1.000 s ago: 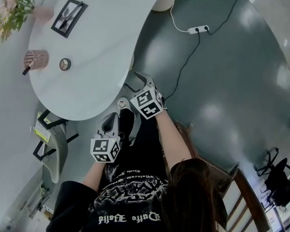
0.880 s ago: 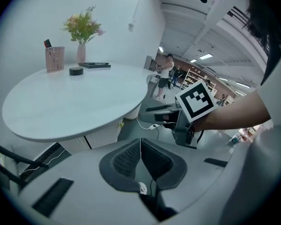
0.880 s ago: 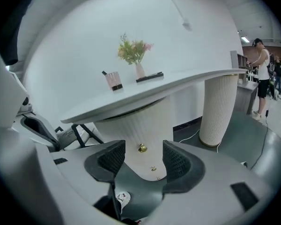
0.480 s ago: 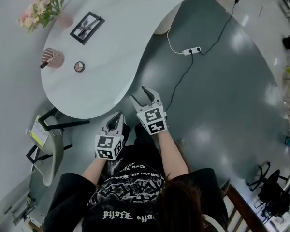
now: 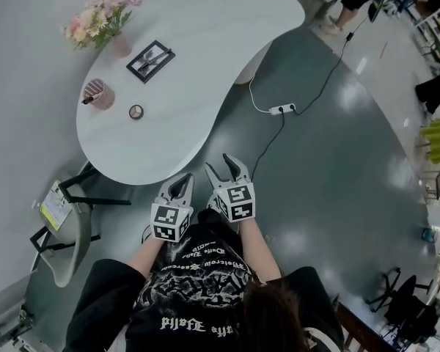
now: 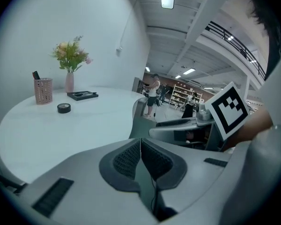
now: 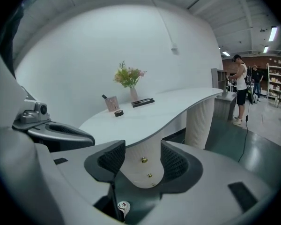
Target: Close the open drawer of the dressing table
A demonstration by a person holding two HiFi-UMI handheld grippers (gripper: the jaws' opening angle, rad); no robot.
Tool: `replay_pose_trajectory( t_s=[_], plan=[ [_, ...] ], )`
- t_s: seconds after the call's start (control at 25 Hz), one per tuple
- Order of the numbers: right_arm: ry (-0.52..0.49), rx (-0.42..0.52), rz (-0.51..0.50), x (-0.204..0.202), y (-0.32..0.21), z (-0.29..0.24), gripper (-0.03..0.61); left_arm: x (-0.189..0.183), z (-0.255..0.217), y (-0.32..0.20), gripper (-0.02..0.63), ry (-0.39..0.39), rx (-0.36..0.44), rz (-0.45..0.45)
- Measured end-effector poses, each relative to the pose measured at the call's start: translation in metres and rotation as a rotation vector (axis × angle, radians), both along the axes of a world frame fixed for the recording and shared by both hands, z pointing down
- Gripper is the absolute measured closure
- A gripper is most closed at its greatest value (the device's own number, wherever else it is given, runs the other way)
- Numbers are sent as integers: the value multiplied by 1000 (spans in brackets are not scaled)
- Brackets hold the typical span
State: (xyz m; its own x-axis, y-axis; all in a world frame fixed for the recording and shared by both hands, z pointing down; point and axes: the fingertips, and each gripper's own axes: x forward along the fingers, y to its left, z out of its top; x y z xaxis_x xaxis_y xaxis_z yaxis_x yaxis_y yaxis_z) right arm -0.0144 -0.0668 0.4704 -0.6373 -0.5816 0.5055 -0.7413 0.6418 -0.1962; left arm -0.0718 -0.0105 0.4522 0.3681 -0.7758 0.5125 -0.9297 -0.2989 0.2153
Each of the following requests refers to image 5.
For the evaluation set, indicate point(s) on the person's left forearm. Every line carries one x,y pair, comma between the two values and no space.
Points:
146,257

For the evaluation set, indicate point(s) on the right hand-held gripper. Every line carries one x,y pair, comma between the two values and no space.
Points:
238,202

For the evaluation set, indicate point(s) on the white dressing table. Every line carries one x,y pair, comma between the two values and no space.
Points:
190,86

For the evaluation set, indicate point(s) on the brown wooden rail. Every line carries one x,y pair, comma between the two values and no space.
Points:
355,328

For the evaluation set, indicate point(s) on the black office chair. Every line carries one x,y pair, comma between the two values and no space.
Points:
410,306

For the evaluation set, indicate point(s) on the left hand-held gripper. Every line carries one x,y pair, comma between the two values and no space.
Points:
165,220

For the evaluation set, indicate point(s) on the grey chair with black legs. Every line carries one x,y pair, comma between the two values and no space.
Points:
71,240

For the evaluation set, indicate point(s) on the person's black printed t-shirt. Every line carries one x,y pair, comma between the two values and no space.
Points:
190,292

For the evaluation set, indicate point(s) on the black picture frame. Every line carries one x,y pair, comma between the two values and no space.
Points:
146,66

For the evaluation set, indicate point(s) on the white power strip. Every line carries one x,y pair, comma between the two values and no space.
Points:
282,109

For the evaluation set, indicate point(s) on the white shelf rack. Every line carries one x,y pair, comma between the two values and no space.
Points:
436,28

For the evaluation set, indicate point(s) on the black brown-tipped pen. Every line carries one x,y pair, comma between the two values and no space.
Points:
91,98

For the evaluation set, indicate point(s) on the grey metal frame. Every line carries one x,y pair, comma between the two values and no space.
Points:
12,325

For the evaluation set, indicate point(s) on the person's right forearm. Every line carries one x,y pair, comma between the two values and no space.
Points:
258,249

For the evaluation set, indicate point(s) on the pink flower bouquet in vase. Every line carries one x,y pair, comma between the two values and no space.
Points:
102,20

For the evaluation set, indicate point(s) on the pink striped pen holder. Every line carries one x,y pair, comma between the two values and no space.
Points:
102,94

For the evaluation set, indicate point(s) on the yellow white paper tag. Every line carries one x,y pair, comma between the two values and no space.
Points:
55,205

